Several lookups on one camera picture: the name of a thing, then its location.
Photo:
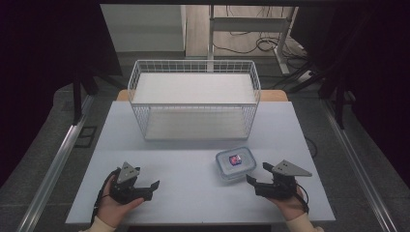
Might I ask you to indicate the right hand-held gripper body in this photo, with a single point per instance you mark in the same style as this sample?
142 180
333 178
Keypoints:
278 188

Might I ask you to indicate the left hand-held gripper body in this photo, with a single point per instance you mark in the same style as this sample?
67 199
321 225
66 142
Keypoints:
124 190

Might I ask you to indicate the clear food container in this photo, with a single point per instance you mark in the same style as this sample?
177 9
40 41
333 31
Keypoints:
240 170

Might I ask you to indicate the person's right hand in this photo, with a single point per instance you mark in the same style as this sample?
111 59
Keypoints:
290 206

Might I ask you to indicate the person's left hand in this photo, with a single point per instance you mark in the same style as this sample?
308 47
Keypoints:
112 211

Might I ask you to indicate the red and purple packet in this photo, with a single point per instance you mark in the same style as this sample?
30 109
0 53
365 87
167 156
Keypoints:
235 159

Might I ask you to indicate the black floor socket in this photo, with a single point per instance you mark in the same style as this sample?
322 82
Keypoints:
86 137

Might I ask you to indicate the wooden board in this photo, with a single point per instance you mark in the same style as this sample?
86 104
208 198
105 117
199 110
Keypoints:
274 95

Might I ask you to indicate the black stand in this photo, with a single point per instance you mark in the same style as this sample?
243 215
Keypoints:
77 100

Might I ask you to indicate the white power strip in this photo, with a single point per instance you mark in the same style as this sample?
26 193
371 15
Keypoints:
305 75

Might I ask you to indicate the white cabinet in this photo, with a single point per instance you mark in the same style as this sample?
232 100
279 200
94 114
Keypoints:
145 29

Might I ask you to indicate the black curtain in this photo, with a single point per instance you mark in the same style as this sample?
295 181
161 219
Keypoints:
370 58
42 64

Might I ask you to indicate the aluminium rail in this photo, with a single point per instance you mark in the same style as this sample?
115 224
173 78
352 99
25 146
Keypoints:
58 158
357 161

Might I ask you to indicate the white desk frame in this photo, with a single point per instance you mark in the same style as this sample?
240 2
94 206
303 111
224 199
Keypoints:
248 24

